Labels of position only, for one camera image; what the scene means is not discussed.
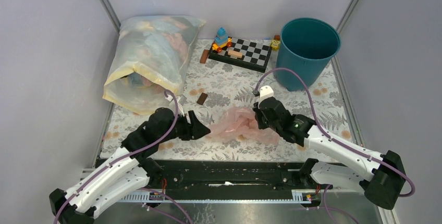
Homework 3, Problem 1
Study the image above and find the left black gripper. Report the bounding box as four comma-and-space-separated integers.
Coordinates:
157, 110, 211, 144

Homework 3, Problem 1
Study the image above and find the pink trash bag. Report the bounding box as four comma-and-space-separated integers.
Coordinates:
209, 107, 280, 144

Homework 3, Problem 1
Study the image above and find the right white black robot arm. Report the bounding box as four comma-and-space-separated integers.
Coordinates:
253, 97, 406, 210

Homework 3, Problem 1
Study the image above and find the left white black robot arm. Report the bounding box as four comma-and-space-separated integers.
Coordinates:
49, 108, 211, 223

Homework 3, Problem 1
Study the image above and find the teal plastic trash bin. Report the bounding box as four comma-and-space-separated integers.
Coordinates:
276, 18, 341, 87

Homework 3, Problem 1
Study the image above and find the dark brown wooden block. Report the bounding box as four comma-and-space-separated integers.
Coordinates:
197, 93, 208, 105

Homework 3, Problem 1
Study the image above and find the black white checkerboard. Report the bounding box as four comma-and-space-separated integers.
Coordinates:
208, 37, 272, 72

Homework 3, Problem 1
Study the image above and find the yellow toy figure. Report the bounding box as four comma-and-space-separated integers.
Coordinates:
271, 35, 280, 51

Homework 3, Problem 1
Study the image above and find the light wooden block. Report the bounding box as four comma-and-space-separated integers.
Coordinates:
227, 50, 243, 59

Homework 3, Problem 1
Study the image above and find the reddish brown wooden block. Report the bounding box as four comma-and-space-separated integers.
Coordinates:
200, 49, 210, 64

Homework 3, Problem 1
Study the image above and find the large translucent plastic bag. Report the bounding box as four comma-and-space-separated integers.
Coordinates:
102, 15, 205, 115

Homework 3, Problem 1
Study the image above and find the colourful toy block train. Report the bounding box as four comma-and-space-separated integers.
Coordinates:
212, 27, 232, 53

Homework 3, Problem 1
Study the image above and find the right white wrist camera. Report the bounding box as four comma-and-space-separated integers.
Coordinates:
257, 85, 274, 102

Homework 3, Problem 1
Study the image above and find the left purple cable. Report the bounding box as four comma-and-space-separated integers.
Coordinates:
52, 89, 180, 224

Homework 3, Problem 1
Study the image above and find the purple cable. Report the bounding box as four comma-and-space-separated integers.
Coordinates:
52, 89, 180, 224
253, 67, 416, 197

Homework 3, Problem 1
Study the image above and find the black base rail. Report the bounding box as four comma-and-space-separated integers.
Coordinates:
95, 158, 369, 201

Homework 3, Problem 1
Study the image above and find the aluminium frame rail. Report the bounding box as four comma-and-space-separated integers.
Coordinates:
76, 168, 389, 205

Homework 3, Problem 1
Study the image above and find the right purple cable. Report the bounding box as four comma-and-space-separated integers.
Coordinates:
253, 67, 416, 197

